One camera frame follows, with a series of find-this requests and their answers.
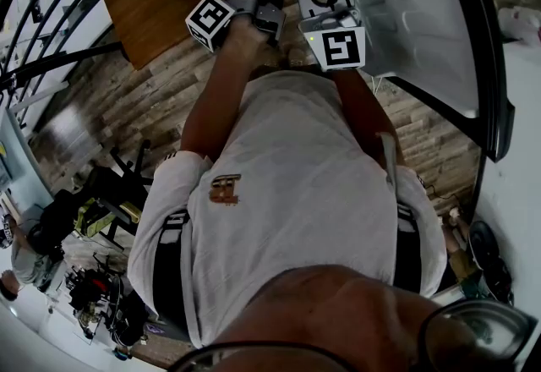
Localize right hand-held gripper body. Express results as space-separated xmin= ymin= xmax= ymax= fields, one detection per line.
xmin=298 ymin=7 xmax=367 ymax=73

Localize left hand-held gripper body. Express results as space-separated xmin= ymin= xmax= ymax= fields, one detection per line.
xmin=184 ymin=0 xmax=287 ymax=53

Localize person's left forearm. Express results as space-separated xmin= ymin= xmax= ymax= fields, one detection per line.
xmin=179 ymin=17 xmax=276 ymax=162

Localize person's right forearm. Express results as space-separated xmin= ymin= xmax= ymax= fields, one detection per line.
xmin=331 ymin=68 xmax=405 ymax=171

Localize person's right brown shoe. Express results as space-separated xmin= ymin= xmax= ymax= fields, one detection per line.
xmin=286 ymin=47 xmax=308 ymax=67

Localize wooden table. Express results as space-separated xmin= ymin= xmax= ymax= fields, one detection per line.
xmin=101 ymin=0 xmax=254 ymax=71

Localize white t-shirt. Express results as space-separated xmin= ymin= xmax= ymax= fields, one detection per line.
xmin=126 ymin=68 xmax=448 ymax=349

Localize black metal railing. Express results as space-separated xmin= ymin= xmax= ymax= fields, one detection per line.
xmin=0 ymin=0 xmax=123 ymax=126

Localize white slipper with red mark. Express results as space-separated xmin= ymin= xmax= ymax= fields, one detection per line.
xmin=497 ymin=6 xmax=541 ymax=44

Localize yellow green vest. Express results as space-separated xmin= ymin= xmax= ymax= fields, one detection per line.
xmin=74 ymin=196 xmax=143 ymax=238

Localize white table with black edge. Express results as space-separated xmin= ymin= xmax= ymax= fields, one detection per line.
xmin=473 ymin=40 xmax=541 ymax=308

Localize black round device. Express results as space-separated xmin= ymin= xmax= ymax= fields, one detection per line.
xmin=467 ymin=220 xmax=502 ymax=270

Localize black office chair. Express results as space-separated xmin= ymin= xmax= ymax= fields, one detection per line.
xmin=27 ymin=139 xmax=156 ymax=257

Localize person's face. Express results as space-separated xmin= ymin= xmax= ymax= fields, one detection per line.
xmin=202 ymin=264 xmax=508 ymax=372

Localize black bag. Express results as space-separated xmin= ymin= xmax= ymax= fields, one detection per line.
xmin=484 ymin=258 xmax=515 ymax=306

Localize black red equipment pile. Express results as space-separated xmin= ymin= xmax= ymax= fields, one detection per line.
xmin=67 ymin=255 xmax=149 ymax=348

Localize black-framed glasses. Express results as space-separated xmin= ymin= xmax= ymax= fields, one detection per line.
xmin=167 ymin=298 xmax=540 ymax=372

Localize grey harness strap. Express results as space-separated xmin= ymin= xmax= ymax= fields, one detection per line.
xmin=375 ymin=131 xmax=398 ymax=189

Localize thin black cable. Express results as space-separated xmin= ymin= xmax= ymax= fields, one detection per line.
xmin=422 ymin=179 xmax=457 ymax=200

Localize black shoulder strap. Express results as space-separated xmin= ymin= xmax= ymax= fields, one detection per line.
xmin=151 ymin=209 xmax=191 ymax=337
xmin=392 ymin=203 xmax=424 ymax=293

